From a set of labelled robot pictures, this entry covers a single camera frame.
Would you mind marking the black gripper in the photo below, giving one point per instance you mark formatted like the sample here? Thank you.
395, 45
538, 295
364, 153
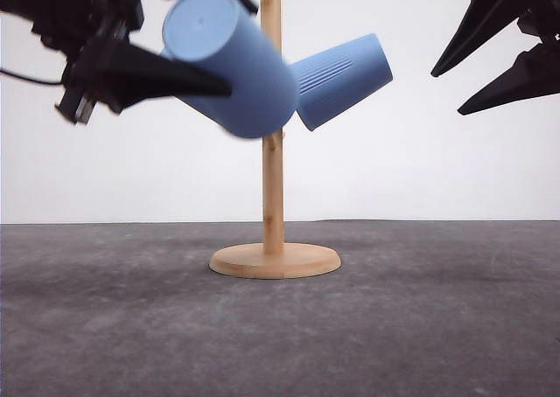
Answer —
99, 67
535, 72

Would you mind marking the blue cup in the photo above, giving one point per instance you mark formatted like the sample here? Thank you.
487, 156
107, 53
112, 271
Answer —
328, 81
224, 38

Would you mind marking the wooden mug tree stand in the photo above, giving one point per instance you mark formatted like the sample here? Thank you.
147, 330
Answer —
275, 259

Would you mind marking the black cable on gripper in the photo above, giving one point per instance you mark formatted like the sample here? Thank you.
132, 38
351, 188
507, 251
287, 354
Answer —
38, 81

